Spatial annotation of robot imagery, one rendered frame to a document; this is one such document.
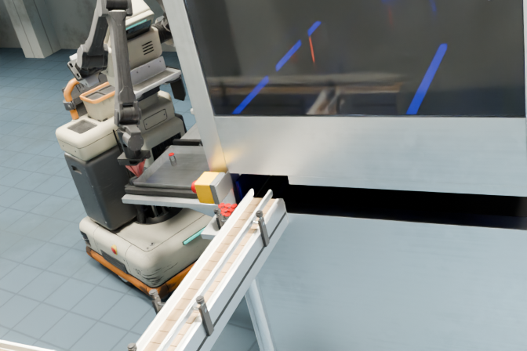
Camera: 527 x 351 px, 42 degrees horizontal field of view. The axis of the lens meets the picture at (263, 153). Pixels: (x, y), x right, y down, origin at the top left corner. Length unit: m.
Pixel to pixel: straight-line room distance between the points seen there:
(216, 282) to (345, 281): 0.52
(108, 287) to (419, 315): 1.84
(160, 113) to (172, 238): 0.60
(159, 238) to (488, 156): 1.86
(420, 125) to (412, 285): 0.54
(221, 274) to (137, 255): 1.42
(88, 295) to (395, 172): 2.08
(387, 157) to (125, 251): 1.73
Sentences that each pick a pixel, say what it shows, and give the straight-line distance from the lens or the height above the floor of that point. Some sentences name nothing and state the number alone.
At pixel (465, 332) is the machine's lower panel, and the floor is 0.49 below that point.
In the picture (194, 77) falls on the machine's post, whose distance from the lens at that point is 1.98.
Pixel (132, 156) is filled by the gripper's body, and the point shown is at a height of 1.00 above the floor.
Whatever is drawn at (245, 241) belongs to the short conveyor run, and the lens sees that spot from 1.92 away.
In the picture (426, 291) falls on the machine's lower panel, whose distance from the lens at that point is 2.12.
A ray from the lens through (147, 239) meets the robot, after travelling 3.29.
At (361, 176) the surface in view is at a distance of 1.92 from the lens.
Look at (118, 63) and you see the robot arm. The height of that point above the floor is 1.31.
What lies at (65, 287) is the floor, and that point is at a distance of 3.71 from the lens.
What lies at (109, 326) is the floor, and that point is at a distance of 3.34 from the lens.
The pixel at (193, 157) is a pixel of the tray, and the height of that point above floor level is 0.88.
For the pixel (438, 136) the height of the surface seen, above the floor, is 1.16.
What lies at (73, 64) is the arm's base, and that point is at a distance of 2.86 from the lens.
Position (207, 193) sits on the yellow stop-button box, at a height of 1.00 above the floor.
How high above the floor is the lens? 2.02
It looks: 28 degrees down
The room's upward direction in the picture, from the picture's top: 13 degrees counter-clockwise
